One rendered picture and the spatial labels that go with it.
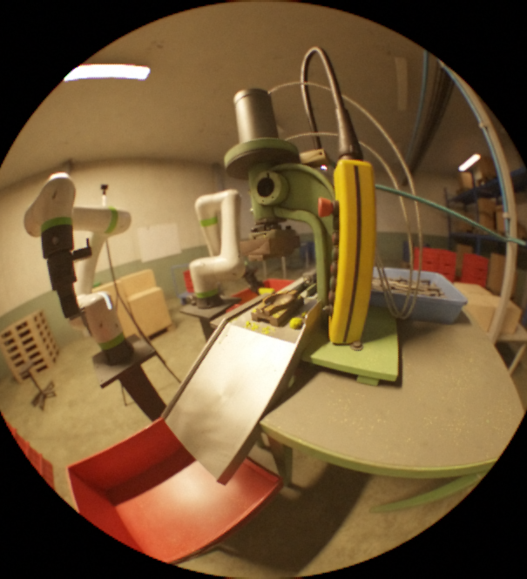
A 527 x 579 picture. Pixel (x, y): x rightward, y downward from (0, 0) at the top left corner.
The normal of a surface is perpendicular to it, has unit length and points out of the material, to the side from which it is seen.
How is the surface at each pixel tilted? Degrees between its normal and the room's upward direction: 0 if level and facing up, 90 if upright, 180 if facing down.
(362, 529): 0
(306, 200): 90
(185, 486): 0
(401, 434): 0
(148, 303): 90
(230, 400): 30
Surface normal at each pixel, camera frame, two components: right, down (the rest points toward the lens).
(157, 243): 0.79, 0.09
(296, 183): -0.60, 0.30
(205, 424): -0.40, -0.67
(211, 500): -0.11, -0.95
